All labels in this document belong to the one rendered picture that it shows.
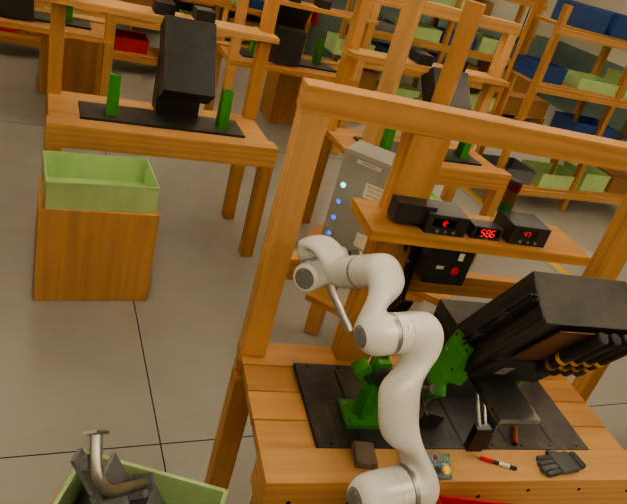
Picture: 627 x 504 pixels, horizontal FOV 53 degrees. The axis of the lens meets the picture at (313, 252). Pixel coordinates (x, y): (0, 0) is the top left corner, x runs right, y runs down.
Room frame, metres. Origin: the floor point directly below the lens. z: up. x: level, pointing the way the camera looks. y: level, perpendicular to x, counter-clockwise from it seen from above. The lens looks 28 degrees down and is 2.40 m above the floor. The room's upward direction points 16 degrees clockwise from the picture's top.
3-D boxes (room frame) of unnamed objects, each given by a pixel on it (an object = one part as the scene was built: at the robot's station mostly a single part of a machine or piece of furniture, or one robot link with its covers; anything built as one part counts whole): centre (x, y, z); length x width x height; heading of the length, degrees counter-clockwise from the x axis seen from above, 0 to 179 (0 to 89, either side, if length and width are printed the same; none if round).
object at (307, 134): (2.21, -0.53, 1.36); 1.49 x 0.09 x 0.97; 111
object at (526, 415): (1.86, -0.75, 1.11); 0.39 x 0.16 x 0.03; 21
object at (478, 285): (2.27, -0.51, 1.23); 1.30 x 0.05 x 0.09; 111
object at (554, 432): (1.93, -0.64, 0.89); 1.10 x 0.42 x 0.02; 111
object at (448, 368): (1.84, -0.59, 1.17); 0.13 x 0.12 x 0.20; 111
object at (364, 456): (1.55, -0.35, 0.91); 0.10 x 0.08 x 0.03; 12
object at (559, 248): (2.17, -0.55, 1.52); 0.90 x 0.25 x 0.04; 111
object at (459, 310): (2.09, -0.69, 1.07); 0.30 x 0.18 x 0.34; 111
